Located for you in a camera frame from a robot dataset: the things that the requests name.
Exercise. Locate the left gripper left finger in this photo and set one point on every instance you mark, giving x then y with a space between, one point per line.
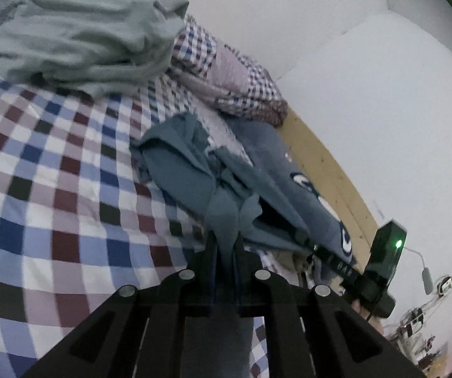
137 332

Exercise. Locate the folded plaid quilt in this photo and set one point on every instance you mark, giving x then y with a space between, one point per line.
222 77

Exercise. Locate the wall power socket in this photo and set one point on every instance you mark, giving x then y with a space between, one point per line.
444 286

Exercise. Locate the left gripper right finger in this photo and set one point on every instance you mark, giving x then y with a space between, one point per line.
309 333

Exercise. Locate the light grey-green jacket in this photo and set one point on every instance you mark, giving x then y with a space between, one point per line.
94 46

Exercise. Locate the green clip desk lamp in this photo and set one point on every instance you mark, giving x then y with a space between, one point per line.
428 283

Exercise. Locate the plaid bed sheet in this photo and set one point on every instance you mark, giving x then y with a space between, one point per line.
76 222

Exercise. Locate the wooden headboard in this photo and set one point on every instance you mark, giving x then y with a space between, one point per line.
332 183

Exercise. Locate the person's right hand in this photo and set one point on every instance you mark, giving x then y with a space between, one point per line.
364 313

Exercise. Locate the blue cartoon pillow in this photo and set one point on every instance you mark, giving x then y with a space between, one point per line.
267 150

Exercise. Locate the dark teal shirt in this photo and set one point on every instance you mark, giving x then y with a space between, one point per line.
235 200

